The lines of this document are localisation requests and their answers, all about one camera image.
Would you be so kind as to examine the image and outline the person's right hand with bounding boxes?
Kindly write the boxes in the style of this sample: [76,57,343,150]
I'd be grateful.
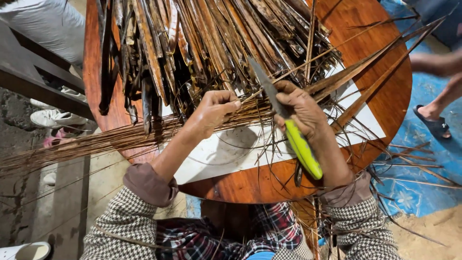
[273,80,330,141]

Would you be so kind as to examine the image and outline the person's left hand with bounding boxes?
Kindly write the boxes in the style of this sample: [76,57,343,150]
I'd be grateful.
[188,90,242,141]

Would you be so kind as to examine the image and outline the thin palm leaf midrib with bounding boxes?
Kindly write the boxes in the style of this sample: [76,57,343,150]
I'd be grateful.
[238,14,421,106]

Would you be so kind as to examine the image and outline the green handled knife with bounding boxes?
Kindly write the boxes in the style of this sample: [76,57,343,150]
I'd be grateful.
[247,56,323,180]

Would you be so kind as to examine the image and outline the long dried palm leaf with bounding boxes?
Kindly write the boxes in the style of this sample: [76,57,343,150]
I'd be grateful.
[331,22,443,132]
[306,16,446,103]

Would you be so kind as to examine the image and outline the white board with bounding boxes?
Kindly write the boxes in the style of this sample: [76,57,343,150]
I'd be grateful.
[159,61,387,185]

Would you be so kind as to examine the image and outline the round wooden table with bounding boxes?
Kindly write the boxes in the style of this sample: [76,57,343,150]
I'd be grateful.
[83,0,413,204]

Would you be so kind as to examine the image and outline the pile of dried palm leaves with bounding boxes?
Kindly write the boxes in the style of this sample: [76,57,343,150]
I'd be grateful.
[96,0,343,135]

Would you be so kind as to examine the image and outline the blue patterned floor mat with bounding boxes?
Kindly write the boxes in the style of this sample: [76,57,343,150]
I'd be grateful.
[371,0,462,218]

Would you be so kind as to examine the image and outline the scattered dried leaf strips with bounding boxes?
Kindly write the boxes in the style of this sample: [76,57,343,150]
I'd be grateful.
[372,142,462,189]

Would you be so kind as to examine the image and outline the black sandal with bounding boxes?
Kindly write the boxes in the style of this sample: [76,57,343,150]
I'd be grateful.
[412,105,452,141]

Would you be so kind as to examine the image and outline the plaid cloth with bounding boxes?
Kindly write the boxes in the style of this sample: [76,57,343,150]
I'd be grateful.
[155,202,304,260]

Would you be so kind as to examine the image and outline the bundle of stripped leaf midribs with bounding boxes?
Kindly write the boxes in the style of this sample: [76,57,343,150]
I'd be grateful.
[0,97,276,178]

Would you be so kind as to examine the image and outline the houndstooth jacket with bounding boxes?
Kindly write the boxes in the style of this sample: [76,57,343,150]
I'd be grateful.
[80,162,403,260]

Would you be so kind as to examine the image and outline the white sneaker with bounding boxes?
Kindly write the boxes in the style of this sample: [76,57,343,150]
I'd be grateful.
[30,108,88,129]
[30,86,88,110]

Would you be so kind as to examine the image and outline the pink sandal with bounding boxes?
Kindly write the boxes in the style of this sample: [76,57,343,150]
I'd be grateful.
[43,128,74,148]

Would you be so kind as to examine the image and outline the white sack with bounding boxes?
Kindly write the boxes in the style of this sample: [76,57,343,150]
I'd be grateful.
[0,0,86,66]

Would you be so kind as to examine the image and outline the dark wooden bench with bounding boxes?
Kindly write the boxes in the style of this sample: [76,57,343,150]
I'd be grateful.
[0,20,95,121]

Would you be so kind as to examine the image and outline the white slipper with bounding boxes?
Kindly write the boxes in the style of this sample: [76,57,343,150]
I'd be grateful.
[0,241,52,260]

